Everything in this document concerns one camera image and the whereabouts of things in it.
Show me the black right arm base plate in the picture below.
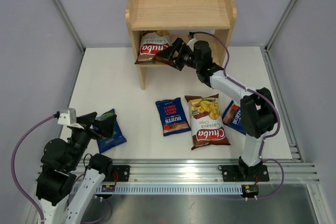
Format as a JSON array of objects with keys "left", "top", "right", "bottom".
[{"left": 217, "top": 164, "right": 270, "bottom": 182}]

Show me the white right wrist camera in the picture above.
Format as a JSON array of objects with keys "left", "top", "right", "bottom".
[{"left": 186, "top": 32, "right": 197, "bottom": 51}]

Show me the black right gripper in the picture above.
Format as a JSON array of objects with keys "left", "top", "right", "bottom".
[{"left": 156, "top": 38, "right": 201, "bottom": 71}]

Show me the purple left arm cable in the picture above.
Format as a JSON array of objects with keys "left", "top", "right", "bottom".
[{"left": 10, "top": 113, "right": 60, "bottom": 221}]

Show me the blue Burts sea salt vinegar bag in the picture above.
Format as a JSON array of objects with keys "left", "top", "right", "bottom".
[{"left": 96, "top": 109, "right": 127, "bottom": 154}]

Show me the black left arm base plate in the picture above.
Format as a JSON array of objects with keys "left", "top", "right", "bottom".
[{"left": 103, "top": 165, "right": 130, "bottom": 183}]

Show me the Chuba cassava chips bag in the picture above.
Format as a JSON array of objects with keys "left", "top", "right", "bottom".
[
  {"left": 184, "top": 94, "right": 230, "bottom": 150},
  {"left": 135, "top": 30, "right": 171, "bottom": 65}
]

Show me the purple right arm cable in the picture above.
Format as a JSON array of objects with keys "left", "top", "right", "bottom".
[{"left": 191, "top": 31, "right": 286, "bottom": 200}]

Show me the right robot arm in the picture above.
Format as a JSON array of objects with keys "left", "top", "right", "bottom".
[{"left": 155, "top": 38, "right": 281, "bottom": 182}]

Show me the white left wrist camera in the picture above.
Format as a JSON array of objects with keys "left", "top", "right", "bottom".
[{"left": 54, "top": 108, "right": 84, "bottom": 129}]

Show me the right aluminium frame post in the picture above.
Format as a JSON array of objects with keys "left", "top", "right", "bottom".
[{"left": 264, "top": 0, "right": 298, "bottom": 53}]

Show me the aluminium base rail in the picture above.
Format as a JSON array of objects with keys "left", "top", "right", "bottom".
[{"left": 36, "top": 158, "right": 321, "bottom": 185}]

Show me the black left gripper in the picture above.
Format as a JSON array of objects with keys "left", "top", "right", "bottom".
[{"left": 67, "top": 111, "right": 117, "bottom": 169}]

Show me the slotted grey cable duct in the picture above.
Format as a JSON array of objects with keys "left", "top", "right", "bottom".
[{"left": 69, "top": 183, "right": 259, "bottom": 196}]

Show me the blue burts spicy chilli bag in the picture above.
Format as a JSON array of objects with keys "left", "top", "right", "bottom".
[
  {"left": 222, "top": 100, "right": 246, "bottom": 135},
  {"left": 155, "top": 98, "right": 191, "bottom": 136}
]

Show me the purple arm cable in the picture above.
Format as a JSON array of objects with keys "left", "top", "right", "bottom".
[
  {"left": 10, "top": 113, "right": 60, "bottom": 221},
  {"left": 191, "top": 31, "right": 286, "bottom": 200}
]

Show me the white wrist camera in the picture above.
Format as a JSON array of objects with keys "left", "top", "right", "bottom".
[
  {"left": 54, "top": 108, "right": 84, "bottom": 129},
  {"left": 186, "top": 32, "right": 197, "bottom": 51}
]

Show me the aluminium frame post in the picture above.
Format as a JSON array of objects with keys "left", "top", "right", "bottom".
[
  {"left": 264, "top": 0, "right": 298, "bottom": 53},
  {"left": 52, "top": 0, "right": 86, "bottom": 55}
]

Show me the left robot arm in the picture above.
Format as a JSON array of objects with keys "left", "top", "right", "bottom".
[{"left": 36, "top": 108, "right": 117, "bottom": 223}]

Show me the left aluminium frame post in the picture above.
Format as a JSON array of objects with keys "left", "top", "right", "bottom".
[{"left": 52, "top": 0, "right": 86, "bottom": 55}]

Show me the wooden two-tier shelf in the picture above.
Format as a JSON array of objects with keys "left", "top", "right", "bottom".
[{"left": 125, "top": 0, "right": 238, "bottom": 91}]

